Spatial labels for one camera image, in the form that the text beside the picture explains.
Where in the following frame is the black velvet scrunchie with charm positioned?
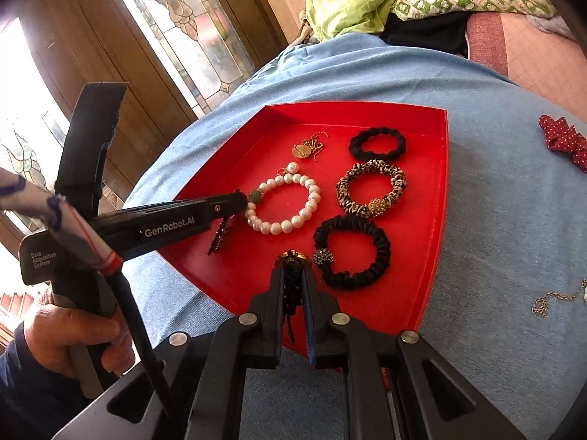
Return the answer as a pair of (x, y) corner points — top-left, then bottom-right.
(313, 216), (391, 291)

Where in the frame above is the red jewelry tray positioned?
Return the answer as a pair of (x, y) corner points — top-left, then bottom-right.
(160, 101), (448, 335)

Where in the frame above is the leopard print beaded scrunchie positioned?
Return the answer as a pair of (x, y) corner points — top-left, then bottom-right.
(335, 159), (407, 219)

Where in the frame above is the white pearl bracelet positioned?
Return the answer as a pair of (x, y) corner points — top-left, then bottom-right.
(244, 172), (322, 237)

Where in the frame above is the pearl drop earring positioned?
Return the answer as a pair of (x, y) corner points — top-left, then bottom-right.
(278, 162), (299, 176)

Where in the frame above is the black braided hair tie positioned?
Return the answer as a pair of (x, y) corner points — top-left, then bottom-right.
(348, 126), (408, 164)

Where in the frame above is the gold coin pendant earring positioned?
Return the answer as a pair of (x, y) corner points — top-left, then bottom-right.
(292, 131), (328, 161)

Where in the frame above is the person's left hand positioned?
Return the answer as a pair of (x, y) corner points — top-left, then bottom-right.
(23, 304), (135, 377)

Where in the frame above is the light blue bed blanket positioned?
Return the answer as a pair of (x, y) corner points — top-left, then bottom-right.
(125, 33), (586, 439)

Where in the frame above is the stained glass wooden door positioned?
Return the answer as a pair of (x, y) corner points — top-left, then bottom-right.
(0, 0), (291, 345)

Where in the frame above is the red polka dot scrunchie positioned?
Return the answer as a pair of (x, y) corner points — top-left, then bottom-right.
(537, 114), (587, 173)

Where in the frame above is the black folded garment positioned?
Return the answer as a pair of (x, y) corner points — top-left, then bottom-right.
(380, 12), (471, 58)

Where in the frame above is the pink bolster cushion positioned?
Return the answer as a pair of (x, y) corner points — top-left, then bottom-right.
(464, 11), (587, 122)

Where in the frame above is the grey quilted pillow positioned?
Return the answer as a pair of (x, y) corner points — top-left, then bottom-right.
(526, 15), (576, 42)

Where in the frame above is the black cable with wrapped tape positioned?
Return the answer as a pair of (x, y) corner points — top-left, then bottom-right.
(0, 166), (173, 418)

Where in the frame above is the gold chain necklace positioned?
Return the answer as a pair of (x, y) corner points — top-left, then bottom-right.
(530, 278), (587, 319)

